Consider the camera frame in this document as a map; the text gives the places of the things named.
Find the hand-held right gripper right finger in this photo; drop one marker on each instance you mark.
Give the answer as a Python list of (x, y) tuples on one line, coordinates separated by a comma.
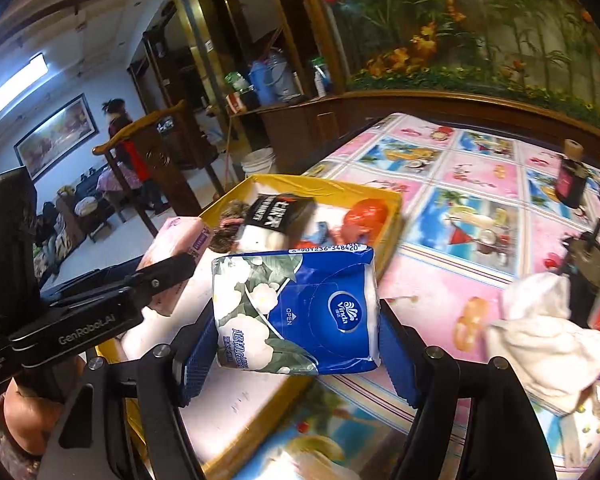
[(397, 360)]

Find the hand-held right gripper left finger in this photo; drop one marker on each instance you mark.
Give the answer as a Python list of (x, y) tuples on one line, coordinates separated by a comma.
[(195, 360)]

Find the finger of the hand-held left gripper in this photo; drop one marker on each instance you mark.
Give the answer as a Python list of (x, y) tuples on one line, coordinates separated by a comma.
[(167, 275), (95, 280)]

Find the pink tissue pack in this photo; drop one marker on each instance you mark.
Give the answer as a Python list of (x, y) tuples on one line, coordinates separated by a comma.
[(180, 240)]

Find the blue floral tissue pack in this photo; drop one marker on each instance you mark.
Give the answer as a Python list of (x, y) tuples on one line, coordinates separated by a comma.
[(300, 310)]

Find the yellow cardboard box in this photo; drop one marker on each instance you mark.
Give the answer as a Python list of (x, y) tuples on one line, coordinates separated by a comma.
[(330, 187)]

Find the person's left forearm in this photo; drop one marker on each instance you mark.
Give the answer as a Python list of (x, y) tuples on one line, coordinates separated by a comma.
[(10, 455)]

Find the person's left hand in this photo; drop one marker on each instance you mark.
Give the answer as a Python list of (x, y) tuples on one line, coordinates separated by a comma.
[(30, 415)]

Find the brown knitted cloth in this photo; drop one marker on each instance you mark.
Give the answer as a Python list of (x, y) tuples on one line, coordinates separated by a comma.
[(227, 230)]

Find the wooden chair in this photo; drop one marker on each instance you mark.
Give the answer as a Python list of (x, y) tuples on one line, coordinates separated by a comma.
[(162, 155)]

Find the black snack packet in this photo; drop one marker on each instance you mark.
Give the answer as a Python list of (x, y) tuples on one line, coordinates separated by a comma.
[(280, 210)]

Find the white bucket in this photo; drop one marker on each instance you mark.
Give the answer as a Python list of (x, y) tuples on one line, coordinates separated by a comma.
[(259, 165)]

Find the red plastic pack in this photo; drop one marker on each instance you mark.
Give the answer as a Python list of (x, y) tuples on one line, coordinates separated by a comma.
[(367, 220)]

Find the white towel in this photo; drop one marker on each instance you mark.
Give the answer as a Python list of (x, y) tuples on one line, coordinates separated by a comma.
[(545, 350)]

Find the ceiling light panel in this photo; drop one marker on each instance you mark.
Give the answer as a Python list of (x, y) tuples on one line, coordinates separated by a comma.
[(15, 82)]

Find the fruit print tablecloth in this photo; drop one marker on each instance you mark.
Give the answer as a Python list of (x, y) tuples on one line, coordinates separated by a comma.
[(480, 200)]

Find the wooden sideboard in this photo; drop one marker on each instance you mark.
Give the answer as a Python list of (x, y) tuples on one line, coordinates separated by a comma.
[(290, 130)]

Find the large black cylindrical motor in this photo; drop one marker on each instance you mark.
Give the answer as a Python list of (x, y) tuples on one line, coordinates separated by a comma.
[(587, 270)]

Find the blue thermos jug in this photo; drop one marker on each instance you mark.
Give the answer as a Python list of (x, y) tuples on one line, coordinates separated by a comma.
[(275, 80)]

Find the white spray bottle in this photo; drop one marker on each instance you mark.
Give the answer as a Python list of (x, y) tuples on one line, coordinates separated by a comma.
[(319, 80)]

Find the small black motor cork cap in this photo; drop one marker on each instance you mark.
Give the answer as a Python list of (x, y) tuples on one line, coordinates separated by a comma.
[(572, 185)]

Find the artificial flower display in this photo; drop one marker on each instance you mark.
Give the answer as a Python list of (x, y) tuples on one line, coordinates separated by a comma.
[(480, 35)]

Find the framed wall painting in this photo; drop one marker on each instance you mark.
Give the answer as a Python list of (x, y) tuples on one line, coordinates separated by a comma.
[(55, 135)]

